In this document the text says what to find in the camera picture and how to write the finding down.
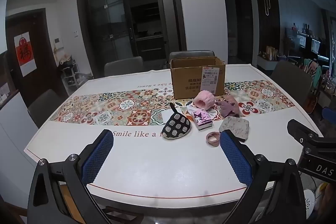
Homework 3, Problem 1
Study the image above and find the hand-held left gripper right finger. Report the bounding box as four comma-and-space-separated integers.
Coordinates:
219, 130, 307, 224

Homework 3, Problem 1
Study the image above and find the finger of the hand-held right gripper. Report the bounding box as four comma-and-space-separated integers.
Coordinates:
287, 119, 320, 147

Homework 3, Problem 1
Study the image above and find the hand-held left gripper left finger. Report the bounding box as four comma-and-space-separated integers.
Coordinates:
27, 130, 114, 224

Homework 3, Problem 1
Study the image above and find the pink hair ring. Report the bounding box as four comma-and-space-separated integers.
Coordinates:
206, 131, 221, 146

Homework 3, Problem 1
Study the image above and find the grey floral fabric pouch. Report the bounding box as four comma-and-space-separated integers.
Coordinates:
219, 116, 250, 143

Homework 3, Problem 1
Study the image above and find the purple plush toy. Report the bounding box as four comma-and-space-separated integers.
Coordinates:
215, 97, 240, 118

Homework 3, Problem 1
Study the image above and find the pink cartoon tissue pack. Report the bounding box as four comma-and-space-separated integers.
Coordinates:
192, 109, 213, 130

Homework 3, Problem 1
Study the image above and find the pink fluffy headband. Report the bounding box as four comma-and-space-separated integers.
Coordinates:
193, 91, 216, 111

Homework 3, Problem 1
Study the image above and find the black patterned oven mitt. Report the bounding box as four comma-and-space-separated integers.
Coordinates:
162, 103, 193, 140

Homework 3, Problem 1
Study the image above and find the brown cardboard box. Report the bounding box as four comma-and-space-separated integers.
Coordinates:
170, 56, 226, 100

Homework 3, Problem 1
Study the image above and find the grey dining chair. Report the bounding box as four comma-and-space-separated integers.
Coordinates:
169, 50, 216, 62
28, 89, 63, 128
104, 56, 144, 77
270, 60, 313, 106

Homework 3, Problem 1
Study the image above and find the colourful clothes pile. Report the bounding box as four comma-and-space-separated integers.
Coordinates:
304, 59, 322, 88

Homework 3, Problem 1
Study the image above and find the tile patterned tablecloth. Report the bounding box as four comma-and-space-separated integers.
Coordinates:
24, 64, 324, 199

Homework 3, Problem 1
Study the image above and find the white sideboard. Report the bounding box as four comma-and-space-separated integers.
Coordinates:
257, 52, 279, 71

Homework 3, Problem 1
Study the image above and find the computer monitor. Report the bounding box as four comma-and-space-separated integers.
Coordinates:
298, 32, 322, 54

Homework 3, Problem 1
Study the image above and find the cluttered storage rack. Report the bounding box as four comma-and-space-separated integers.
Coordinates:
59, 55, 92, 96

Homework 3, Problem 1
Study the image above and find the brown wooden door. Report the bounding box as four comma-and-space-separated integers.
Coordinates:
5, 9, 69, 109

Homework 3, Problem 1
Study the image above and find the dark interior door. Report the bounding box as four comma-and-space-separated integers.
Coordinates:
234, 0, 254, 64

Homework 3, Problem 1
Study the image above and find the dark glass sliding door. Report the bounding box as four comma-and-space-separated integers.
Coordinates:
76, 0, 187, 80

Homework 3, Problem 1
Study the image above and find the grey refrigerator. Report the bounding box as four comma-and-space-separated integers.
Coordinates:
155, 0, 172, 59

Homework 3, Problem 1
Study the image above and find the red and white wall hanging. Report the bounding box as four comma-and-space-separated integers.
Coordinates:
14, 33, 36, 77

